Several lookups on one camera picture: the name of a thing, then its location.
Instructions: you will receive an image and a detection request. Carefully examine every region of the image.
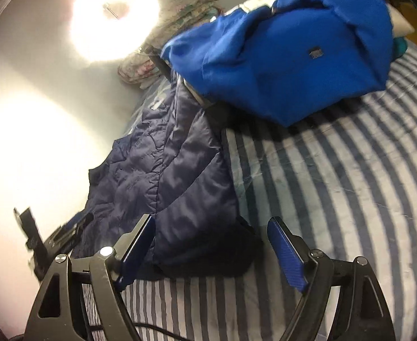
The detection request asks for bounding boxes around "bright blue garment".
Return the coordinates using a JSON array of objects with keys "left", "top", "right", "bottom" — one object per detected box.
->
[{"left": 160, "top": 0, "right": 394, "bottom": 128}]

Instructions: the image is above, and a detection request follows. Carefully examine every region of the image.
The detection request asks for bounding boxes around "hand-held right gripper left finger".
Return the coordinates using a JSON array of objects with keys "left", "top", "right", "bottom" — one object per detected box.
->
[{"left": 24, "top": 214, "right": 156, "bottom": 341}]

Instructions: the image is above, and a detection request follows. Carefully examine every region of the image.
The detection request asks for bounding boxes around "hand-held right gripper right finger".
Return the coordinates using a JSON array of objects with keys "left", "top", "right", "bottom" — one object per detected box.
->
[{"left": 267, "top": 217, "right": 396, "bottom": 341}]

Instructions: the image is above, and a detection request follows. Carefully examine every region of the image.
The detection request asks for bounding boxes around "striped mattress cover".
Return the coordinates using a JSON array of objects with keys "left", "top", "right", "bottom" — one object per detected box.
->
[{"left": 80, "top": 43, "right": 417, "bottom": 341}]

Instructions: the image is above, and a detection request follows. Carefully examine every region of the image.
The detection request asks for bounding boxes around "folded floral quilt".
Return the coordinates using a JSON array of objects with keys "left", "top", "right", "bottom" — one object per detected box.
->
[{"left": 118, "top": 0, "right": 227, "bottom": 90}]

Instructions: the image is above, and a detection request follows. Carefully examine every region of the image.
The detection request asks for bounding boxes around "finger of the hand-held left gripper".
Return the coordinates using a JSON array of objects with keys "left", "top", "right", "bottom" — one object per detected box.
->
[
  {"left": 44, "top": 213, "right": 94, "bottom": 253},
  {"left": 14, "top": 207, "right": 50, "bottom": 276}
]

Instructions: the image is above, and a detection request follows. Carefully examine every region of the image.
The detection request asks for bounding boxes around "ring light on black tripod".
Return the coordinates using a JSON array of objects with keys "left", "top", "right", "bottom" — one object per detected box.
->
[{"left": 69, "top": 0, "right": 213, "bottom": 109}]

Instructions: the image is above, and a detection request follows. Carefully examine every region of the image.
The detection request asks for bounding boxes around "navy puffer jacket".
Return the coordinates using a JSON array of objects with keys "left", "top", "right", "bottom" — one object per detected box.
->
[{"left": 73, "top": 74, "right": 265, "bottom": 281}]

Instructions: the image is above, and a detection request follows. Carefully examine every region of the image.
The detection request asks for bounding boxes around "teal garment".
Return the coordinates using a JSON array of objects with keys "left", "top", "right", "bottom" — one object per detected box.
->
[{"left": 392, "top": 37, "right": 408, "bottom": 59}]

